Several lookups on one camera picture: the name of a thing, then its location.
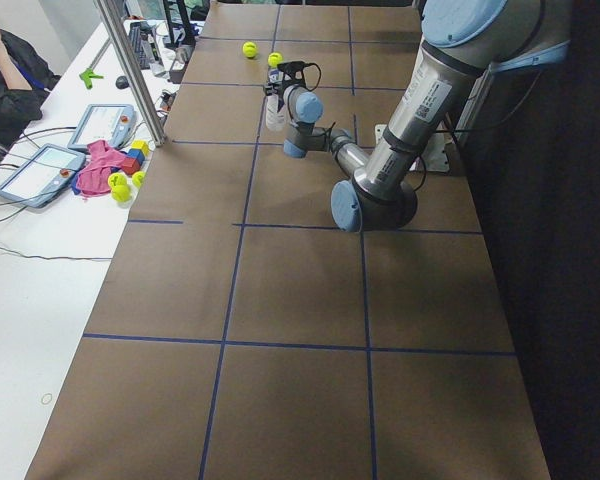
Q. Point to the near teach pendant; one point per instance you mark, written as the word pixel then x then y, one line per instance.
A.
pixel 41 178

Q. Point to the blue cube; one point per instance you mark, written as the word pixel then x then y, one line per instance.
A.
pixel 137 155

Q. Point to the aluminium frame post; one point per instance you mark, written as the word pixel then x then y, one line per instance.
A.
pixel 117 34

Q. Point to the seated person in black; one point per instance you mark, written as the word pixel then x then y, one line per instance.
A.
pixel 26 80

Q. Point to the yellow cube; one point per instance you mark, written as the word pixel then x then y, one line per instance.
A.
pixel 141 144

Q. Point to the red cube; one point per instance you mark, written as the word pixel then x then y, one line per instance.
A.
pixel 130 165

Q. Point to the black keyboard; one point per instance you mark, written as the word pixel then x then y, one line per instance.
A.
pixel 135 39

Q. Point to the yellow Wilson tennis ball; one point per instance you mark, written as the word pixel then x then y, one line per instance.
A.
pixel 250 50

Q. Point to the black computer mouse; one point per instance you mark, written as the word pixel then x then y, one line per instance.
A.
pixel 122 83

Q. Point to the green plastic tool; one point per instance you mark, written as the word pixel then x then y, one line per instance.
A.
pixel 88 76

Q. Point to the yellow tennis ball on desk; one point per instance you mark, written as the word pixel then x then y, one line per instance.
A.
pixel 117 179

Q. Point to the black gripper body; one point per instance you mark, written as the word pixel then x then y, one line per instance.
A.
pixel 279 91

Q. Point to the far teach pendant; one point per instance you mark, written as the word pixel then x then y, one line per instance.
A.
pixel 110 122

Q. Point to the pink cloth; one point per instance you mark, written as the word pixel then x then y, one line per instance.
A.
pixel 92 180

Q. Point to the clear water bottle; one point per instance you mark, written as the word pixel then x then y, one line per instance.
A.
pixel 153 54

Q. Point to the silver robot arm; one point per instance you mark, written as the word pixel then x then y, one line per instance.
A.
pixel 460 41

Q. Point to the clear Wilson tennis ball can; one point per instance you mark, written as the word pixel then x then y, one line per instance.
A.
pixel 275 115

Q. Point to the teach pendant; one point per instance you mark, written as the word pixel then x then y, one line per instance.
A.
pixel 41 178
pixel 110 122

